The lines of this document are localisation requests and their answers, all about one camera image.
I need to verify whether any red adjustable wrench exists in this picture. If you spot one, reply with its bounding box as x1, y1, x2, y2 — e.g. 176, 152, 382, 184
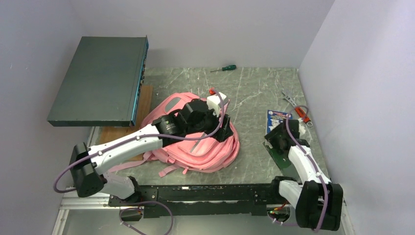
281, 90, 313, 127

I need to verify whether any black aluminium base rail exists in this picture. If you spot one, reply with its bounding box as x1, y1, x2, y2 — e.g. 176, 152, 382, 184
60, 183, 345, 218

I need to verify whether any purple cable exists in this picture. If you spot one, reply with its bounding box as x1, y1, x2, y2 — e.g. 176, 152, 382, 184
52, 91, 227, 194
268, 105, 330, 234

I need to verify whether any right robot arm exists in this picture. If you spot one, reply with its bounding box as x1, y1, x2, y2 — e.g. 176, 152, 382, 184
264, 119, 344, 231

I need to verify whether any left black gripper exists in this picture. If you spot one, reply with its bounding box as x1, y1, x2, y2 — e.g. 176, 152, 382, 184
186, 105, 233, 142

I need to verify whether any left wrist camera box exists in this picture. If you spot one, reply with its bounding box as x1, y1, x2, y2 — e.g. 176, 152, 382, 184
206, 88, 230, 117

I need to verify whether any dark grey flat box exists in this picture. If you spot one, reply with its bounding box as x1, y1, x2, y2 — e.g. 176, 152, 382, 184
47, 36, 149, 127

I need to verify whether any blue cover book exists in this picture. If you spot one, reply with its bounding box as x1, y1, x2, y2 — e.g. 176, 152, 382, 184
265, 110, 288, 134

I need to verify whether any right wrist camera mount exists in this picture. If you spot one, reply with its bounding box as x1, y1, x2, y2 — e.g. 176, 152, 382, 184
298, 119, 307, 135

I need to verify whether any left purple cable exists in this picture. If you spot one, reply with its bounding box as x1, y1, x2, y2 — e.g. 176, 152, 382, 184
52, 91, 227, 194

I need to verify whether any pink student backpack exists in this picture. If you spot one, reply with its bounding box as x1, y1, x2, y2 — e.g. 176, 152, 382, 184
109, 92, 240, 177

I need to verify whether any wooden board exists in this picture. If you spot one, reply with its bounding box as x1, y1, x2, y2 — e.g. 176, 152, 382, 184
97, 85, 153, 144

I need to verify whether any green handled screwdriver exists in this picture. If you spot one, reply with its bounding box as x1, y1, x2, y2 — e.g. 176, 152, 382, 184
211, 65, 237, 72

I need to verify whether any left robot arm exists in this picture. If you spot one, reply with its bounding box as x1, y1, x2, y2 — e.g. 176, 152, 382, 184
68, 93, 233, 206

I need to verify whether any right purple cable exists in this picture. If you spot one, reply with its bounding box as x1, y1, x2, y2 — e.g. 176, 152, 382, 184
268, 105, 330, 234

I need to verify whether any dark green book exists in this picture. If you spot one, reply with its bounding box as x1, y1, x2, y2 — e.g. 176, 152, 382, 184
263, 142, 292, 170

